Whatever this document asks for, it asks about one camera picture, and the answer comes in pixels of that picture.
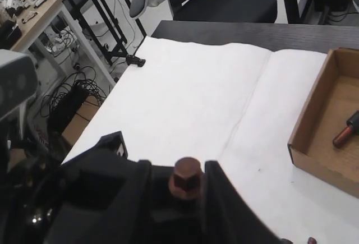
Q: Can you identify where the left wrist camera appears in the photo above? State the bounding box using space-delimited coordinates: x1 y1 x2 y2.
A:
0 48 39 122

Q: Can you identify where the grey round stool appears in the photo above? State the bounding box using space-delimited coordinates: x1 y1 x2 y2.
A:
129 0 169 20

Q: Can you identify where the black sleeve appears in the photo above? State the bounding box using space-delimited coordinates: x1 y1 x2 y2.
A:
346 113 359 128

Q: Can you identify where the wooden desk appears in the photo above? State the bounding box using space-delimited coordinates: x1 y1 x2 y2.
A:
10 0 116 88

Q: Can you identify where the black metal frame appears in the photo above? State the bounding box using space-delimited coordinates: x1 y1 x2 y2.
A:
52 0 146 66

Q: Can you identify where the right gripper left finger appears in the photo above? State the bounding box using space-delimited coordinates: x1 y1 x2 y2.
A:
137 159 175 244

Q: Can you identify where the small black table clamp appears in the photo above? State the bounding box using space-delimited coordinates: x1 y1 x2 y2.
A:
126 54 146 68

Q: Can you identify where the open cardboard box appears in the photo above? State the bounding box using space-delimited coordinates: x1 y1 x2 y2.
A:
287 47 359 200

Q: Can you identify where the brown cardboard box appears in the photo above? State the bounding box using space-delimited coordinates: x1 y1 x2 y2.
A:
61 94 99 147

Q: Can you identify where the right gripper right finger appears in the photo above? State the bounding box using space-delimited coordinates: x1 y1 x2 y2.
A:
200 160 283 244

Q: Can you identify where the black cable bundle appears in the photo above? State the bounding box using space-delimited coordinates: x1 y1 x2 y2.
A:
40 66 108 121

